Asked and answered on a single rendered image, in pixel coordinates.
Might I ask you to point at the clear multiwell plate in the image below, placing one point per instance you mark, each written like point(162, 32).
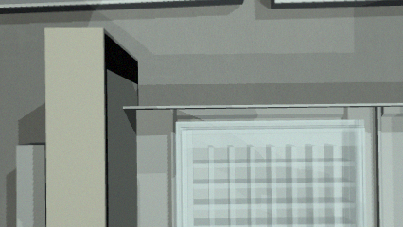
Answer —
point(271, 173)

